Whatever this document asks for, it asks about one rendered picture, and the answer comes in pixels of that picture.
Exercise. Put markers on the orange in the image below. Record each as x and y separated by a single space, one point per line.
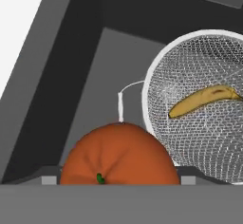
120 155

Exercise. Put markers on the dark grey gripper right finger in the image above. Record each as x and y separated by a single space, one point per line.
193 174

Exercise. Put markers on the yellow banana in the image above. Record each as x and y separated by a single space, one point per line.
202 99

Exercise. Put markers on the dark grey sink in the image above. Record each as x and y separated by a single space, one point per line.
95 60

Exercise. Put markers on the white mesh colander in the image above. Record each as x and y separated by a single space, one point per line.
196 145

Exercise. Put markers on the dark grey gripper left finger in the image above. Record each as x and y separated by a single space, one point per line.
47 175

